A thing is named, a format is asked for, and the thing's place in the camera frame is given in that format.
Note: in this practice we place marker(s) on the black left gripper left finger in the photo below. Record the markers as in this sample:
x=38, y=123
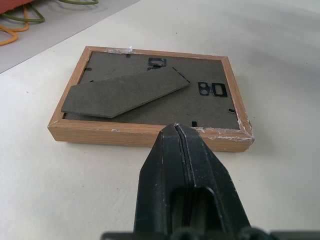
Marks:
x=156, y=175

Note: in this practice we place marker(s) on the wooden picture frame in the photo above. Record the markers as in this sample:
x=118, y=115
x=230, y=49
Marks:
x=140, y=100

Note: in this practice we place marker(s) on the red-orange furniture piece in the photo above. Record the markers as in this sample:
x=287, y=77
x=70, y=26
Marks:
x=11, y=5

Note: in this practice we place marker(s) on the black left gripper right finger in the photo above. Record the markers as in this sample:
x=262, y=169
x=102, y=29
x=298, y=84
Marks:
x=210, y=170

